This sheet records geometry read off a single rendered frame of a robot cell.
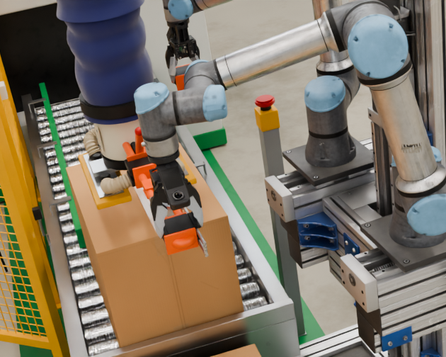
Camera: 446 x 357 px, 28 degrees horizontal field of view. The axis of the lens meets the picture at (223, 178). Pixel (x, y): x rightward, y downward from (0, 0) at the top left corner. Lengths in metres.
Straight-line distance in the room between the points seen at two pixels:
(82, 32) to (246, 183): 2.47
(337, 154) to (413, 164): 0.64
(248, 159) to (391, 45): 3.18
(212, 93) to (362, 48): 0.33
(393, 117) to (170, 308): 1.09
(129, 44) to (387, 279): 0.90
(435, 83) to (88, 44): 0.90
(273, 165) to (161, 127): 1.31
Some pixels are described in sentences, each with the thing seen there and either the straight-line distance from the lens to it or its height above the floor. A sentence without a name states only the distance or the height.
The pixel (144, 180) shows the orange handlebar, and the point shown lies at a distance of 2.26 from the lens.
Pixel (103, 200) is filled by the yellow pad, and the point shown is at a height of 1.11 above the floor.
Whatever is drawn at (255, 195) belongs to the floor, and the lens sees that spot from 4.57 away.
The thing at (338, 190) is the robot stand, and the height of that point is 0.95.
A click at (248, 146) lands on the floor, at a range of 5.06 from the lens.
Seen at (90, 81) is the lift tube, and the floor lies 1.43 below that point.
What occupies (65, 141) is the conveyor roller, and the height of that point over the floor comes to 0.54.
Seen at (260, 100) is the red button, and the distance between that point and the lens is 3.06.
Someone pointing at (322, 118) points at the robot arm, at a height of 1.19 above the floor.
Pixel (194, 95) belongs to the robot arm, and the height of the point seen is 1.55.
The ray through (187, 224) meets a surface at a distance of 2.02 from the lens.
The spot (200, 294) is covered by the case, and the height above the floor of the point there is 0.71.
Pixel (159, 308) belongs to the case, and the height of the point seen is 0.70.
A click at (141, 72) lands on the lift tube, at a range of 2.42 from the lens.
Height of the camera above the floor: 2.29
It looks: 29 degrees down
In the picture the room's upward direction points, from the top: 10 degrees counter-clockwise
